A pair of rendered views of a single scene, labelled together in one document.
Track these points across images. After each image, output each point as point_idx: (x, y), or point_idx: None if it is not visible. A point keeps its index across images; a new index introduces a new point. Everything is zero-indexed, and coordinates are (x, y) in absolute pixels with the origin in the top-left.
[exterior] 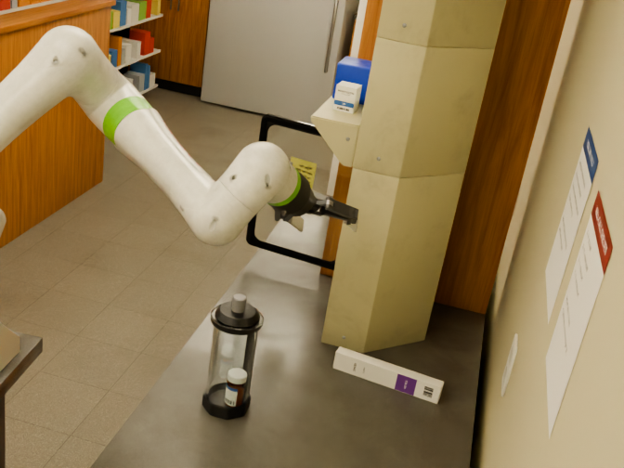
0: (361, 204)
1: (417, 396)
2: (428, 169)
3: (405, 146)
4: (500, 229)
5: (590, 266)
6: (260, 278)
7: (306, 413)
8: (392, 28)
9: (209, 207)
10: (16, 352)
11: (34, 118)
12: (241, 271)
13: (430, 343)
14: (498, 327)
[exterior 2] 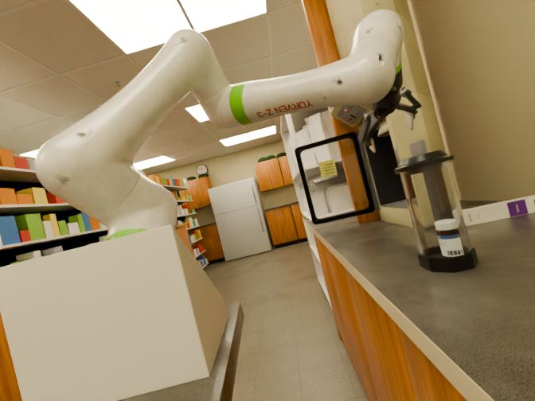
0: (401, 119)
1: (531, 212)
2: (422, 89)
3: (410, 70)
4: None
5: None
6: (335, 234)
7: (508, 241)
8: (371, 9)
9: (367, 51)
10: (226, 316)
11: (179, 88)
12: (322, 236)
13: (466, 208)
14: (486, 188)
